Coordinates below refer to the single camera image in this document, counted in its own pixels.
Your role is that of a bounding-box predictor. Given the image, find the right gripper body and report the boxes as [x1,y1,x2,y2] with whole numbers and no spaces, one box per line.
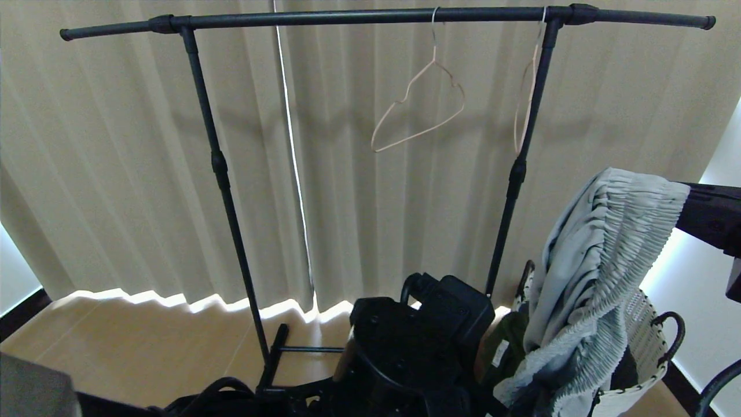
[725,257,741,303]

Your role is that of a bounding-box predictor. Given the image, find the pale grey shorts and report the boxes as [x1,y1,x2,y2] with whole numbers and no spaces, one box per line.
[493,168,691,417]

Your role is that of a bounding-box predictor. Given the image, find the pink clothes hanger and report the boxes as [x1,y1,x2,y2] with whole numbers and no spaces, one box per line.
[513,7,548,157]
[370,7,466,153]

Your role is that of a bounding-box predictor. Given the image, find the white laundry basket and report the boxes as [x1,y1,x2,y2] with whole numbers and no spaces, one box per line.
[509,259,687,417]

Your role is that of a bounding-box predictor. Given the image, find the black clothes rack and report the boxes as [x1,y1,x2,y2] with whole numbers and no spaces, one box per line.
[60,3,717,400]

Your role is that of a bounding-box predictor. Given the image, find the dark green garment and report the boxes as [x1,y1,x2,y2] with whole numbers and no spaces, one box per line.
[480,310,531,386]

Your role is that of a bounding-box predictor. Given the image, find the beige curtain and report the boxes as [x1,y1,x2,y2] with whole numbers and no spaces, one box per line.
[0,0,741,316]

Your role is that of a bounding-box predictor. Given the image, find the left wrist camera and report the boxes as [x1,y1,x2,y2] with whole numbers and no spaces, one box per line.
[399,272,497,360]

